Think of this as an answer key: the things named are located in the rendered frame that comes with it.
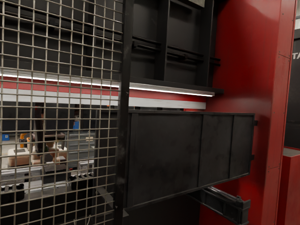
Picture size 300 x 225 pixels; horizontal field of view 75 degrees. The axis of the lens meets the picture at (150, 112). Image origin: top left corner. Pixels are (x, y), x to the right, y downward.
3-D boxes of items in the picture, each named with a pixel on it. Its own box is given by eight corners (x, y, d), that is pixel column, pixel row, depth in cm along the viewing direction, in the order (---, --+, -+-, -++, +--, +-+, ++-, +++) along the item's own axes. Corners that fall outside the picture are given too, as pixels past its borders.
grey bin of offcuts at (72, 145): (93, 159, 447) (95, 127, 443) (105, 167, 400) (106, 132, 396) (56, 164, 398) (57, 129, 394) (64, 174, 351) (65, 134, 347)
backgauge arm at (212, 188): (172, 181, 161) (173, 164, 160) (249, 223, 108) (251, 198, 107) (165, 182, 156) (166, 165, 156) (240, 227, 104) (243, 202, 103)
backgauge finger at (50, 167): (60, 163, 115) (61, 155, 115) (71, 179, 94) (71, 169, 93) (37, 166, 108) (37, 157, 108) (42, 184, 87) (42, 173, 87)
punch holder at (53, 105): (70, 129, 123) (71, 103, 122) (73, 131, 116) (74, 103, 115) (43, 130, 114) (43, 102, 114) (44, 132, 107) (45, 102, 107)
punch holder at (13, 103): (33, 130, 112) (34, 101, 111) (34, 133, 105) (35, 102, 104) (0, 131, 103) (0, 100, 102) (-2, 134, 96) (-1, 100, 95)
